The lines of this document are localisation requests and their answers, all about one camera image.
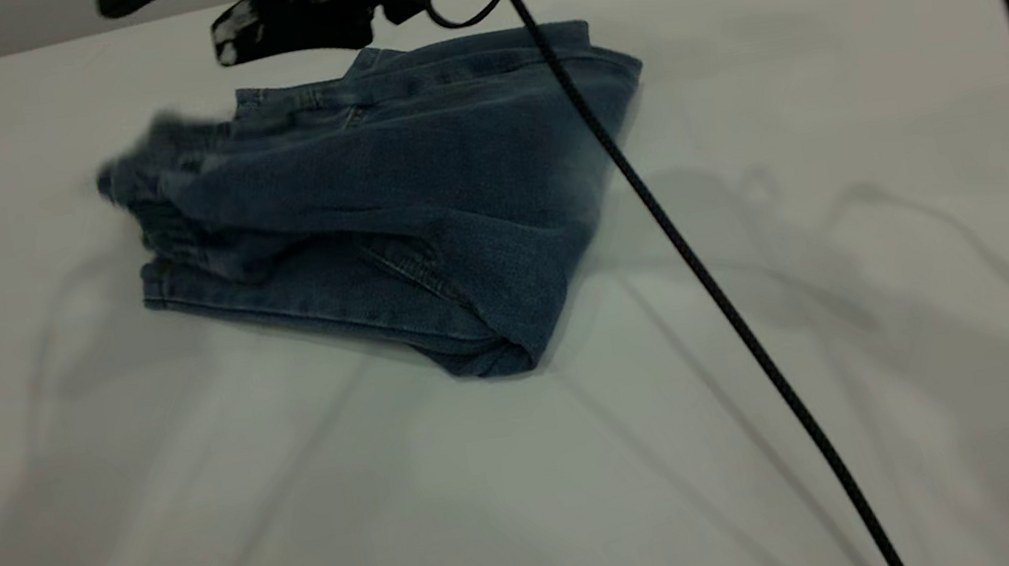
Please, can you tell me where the blue denim shorts basketball print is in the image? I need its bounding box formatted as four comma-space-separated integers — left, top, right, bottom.
81, 4, 690, 435

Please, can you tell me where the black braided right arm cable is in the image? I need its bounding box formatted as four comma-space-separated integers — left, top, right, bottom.
422, 0, 915, 566

